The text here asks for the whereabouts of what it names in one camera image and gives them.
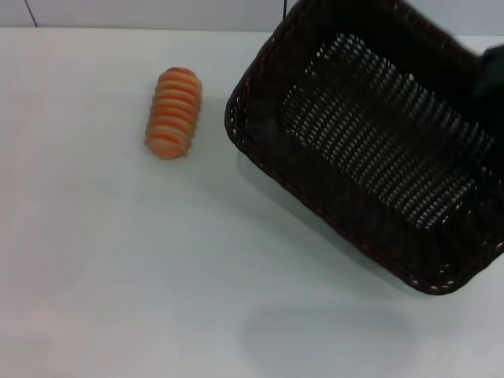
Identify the black woven rectangular basket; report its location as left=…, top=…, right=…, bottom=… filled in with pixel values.
left=224, top=0, right=504, bottom=296

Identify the orange striped bread loaf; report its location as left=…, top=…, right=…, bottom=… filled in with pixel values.
left=143, top=66, right=204, bottom=161

